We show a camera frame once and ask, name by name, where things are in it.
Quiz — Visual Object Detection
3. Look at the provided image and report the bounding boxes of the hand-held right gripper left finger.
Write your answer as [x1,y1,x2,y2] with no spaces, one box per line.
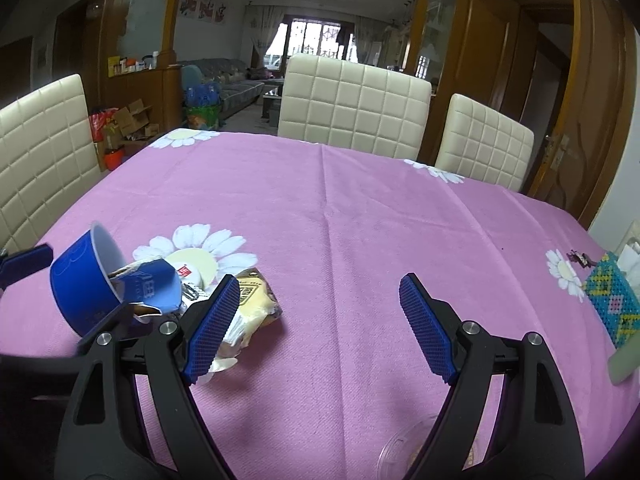
[54,274,242,480]

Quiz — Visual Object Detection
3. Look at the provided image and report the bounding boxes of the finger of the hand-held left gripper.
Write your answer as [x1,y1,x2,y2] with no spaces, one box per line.
[0,244,54,291]
[0,304,151,401]

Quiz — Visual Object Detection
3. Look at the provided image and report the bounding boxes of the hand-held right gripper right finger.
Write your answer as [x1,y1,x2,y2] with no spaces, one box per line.
[398,272,587,480]

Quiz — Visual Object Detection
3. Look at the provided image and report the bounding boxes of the yellow snack packet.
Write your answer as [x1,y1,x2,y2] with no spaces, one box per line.
[215,267,281,348]

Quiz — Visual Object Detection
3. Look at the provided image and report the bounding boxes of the blue paper cup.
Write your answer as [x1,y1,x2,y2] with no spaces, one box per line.
[49,221,128,338]

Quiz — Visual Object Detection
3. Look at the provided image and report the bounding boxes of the white cap red label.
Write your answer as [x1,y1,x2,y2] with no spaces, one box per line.
[165,248,219,287]

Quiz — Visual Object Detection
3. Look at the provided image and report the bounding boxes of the silver black foil packet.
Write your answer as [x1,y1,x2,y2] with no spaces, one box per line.
[177,281,211,306]

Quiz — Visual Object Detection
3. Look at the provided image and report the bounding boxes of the blue white paper carton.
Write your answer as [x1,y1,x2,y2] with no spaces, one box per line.
[109,259,183,318]

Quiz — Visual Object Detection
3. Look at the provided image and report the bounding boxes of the cream quilted chair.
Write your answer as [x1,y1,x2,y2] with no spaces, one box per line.
[277,54,432,161]
[0,74,103,256]
[434,92,535,193]

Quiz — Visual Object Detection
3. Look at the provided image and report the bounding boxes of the purple floral tablecloth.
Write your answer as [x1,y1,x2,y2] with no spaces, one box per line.
[0,129,640,480]

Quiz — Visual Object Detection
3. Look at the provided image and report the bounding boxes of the red plastic bag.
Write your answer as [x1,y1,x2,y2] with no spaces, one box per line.
[90,107,118,143]

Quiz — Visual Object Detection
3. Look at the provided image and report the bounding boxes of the open cardboard boxes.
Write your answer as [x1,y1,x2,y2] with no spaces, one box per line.
[107,100,161,153]

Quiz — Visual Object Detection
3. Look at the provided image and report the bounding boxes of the colourful beaded tissue box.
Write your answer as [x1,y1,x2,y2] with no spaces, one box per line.
[582,251,640,348]

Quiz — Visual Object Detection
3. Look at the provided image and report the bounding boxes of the green thermos flask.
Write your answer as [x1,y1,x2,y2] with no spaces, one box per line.
[607,340,640,386]

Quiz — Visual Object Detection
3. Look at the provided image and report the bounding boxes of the colourful printed bag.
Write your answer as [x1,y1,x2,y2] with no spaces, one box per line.
[187,105,221,131]

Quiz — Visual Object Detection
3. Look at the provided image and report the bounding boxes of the low wooden cabinet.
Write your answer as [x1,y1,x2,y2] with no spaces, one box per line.
[107,64,183,136]

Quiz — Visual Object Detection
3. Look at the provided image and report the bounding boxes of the white tissue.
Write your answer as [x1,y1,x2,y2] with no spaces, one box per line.
[617,240,640,267]

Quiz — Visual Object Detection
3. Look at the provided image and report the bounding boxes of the row of small bottles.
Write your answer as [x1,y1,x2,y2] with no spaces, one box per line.
[107,52,161,77]

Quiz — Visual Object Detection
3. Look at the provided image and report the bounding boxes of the blue bottled water pack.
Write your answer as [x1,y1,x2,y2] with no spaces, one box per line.
[185,85,221,108]

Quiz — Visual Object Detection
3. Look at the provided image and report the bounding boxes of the glass coffee table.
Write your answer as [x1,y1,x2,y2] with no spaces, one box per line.
[262,87,284,121]

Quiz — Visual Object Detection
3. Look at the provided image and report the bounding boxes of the grey sofa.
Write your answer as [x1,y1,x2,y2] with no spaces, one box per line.
[180,58,266,121]

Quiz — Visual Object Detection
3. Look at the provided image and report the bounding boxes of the panelled wooden door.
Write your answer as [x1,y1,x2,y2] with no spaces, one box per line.
[415,0,521,106]

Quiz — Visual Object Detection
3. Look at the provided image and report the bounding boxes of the wooden archway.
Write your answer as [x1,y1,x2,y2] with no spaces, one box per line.
[97,0,451,136]

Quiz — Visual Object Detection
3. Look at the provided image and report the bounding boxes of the open wooden door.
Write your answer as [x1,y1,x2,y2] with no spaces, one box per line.
[522,0,640,231]

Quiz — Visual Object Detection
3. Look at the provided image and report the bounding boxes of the light patterned curtain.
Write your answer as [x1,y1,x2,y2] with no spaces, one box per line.
[245,5,288,68]

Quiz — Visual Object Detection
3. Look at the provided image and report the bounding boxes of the barred window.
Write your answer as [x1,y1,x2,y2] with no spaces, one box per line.
[285,20,351,58]

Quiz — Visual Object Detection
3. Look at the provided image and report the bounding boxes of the clear round lid gold ring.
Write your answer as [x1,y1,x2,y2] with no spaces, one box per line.
[377,412,441,480]

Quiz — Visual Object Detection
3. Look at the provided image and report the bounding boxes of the brass door handle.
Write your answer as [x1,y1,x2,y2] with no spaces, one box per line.
[545,132,571,171]

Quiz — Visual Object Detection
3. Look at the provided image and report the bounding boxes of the wall pictures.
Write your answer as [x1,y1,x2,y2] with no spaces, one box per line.
[180,0,231,23]

